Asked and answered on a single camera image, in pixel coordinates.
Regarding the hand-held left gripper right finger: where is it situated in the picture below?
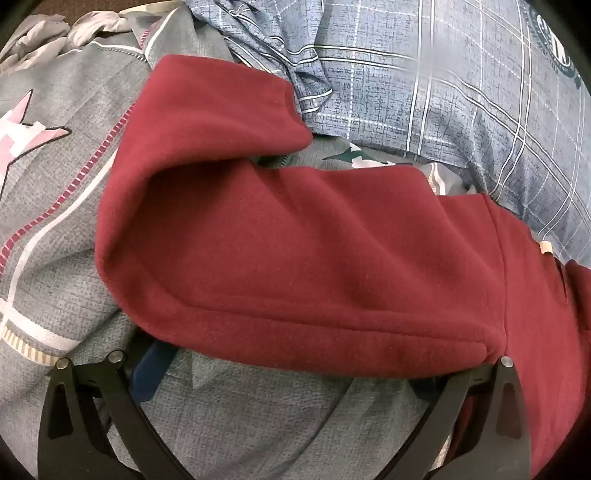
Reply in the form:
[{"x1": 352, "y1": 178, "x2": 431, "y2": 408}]
[{"x1": 410, "y1": 355, "x2": 536, "y2": 480}]

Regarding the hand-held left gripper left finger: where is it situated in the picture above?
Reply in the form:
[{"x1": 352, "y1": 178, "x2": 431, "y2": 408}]
[{"x1": 37, "y1": 339, "x2": 186, "y2": 480}]

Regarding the red fleece garment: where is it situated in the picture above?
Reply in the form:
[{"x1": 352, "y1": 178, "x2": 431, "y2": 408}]
[{"x1": 95, "y1": 54, "x2": 591, "y2": 480}]

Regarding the white crumpled cloth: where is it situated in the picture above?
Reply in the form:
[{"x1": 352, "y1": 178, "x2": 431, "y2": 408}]
[{"x1": 0, "y1": 9, "x2": 154, "y2": 71}]

